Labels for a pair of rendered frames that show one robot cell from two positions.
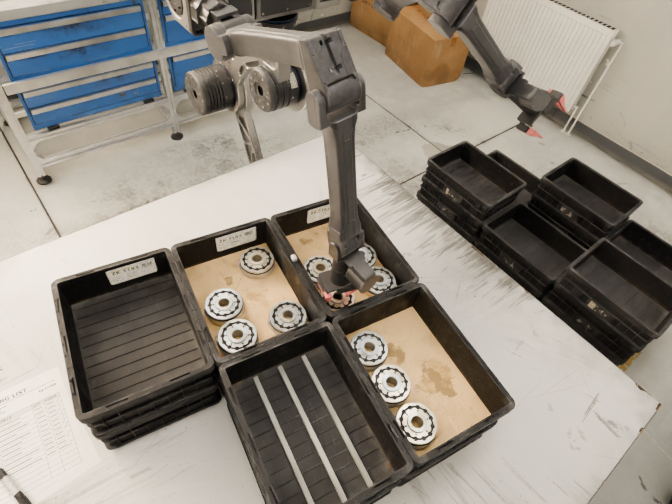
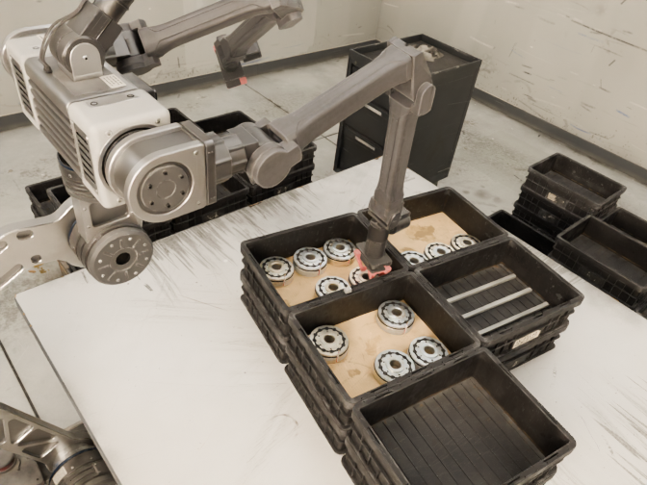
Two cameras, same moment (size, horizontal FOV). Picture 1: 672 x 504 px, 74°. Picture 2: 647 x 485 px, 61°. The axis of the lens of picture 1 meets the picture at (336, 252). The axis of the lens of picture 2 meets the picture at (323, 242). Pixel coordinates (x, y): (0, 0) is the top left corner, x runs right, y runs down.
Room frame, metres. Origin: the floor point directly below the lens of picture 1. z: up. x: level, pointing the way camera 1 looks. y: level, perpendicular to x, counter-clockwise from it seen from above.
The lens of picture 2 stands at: (0.86, 1.16, 1.94)
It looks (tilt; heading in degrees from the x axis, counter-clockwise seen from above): 39 degrees down; 271
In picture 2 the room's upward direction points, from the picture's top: 8 degrees clockwise
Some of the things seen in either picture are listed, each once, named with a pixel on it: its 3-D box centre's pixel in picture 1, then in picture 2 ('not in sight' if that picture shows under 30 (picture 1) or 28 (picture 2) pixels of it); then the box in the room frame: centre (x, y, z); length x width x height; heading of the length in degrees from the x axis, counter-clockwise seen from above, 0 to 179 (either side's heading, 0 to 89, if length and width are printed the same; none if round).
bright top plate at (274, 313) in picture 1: (287, 316); (396, 314); (0.64, 0.10, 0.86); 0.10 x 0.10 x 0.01
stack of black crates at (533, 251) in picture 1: (520, 260); (197, 215); (1.50, -0.90, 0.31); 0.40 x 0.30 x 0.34; 46
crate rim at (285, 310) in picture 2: (342, 249); (323, 258); (0.86, -0.02, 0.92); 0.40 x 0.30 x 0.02; 36
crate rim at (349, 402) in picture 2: (246, 283); (383, 331); (0.69, 0.23, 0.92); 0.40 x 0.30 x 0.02; 36
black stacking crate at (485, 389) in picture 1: (414, 371); (427, 238); (0.54, -0.25, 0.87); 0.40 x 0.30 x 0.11; 36
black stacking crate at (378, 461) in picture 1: (310, 423); (492, 298); (0.36, -0.01, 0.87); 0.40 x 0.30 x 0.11; 36
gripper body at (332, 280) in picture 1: (341, 273); (375, 246); (0.73, -0.02, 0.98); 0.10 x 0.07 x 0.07; 121
